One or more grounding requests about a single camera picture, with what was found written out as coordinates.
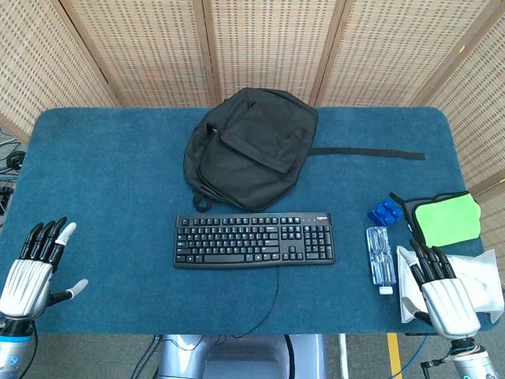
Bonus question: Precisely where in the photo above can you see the white cloth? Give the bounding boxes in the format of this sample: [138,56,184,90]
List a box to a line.
[395,245,503,325]

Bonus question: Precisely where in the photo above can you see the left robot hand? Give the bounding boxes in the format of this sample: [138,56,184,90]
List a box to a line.
[0,216,89,319]

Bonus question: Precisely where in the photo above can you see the green and grey cloth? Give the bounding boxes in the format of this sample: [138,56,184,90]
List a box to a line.
[389,190,482,248]

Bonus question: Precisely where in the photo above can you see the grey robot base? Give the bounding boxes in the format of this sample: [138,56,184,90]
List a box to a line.
[156,333,329,379]

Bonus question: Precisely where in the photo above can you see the blue toy brick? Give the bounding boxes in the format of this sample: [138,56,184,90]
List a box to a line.
[367,200,402,227]

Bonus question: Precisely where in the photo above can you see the wicker folding screen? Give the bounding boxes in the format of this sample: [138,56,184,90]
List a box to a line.
[0,0,505,285]

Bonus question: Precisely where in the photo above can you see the blue cable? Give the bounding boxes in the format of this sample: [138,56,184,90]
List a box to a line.
[402,335,432,379]

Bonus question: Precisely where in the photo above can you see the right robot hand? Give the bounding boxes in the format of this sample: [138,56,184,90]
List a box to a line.
[400,239,482,340]

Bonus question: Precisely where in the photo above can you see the blue table cloth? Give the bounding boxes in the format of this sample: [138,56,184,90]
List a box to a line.
[0,105,499,336]

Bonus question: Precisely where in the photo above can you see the black keyboard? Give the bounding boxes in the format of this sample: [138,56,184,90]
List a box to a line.
[173,212,336,270]

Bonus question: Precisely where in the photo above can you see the black backpack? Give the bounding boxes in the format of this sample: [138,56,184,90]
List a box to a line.
[182,87,426,212]

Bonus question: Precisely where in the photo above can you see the black keyboard cable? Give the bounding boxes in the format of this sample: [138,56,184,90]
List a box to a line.
[230,266,281,339]

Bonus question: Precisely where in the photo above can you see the black cables on floor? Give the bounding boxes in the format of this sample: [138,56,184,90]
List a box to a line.
[0,126,27,214]

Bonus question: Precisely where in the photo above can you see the clear plastic water bottle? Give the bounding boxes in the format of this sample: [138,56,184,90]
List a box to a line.
[365,226,397,296]

